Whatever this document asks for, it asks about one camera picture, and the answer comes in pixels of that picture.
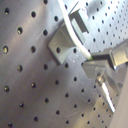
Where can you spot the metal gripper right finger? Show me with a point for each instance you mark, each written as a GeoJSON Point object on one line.
{"type": "Point", "coordinates": [115, 56]}

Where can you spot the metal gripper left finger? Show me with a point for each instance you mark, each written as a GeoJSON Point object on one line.
{"type": "Point", "coordinates": [96, 71]}

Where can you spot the grey metal cable clip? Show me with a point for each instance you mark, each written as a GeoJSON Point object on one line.
{"type": "Point", "coordinates": [70, 34]}

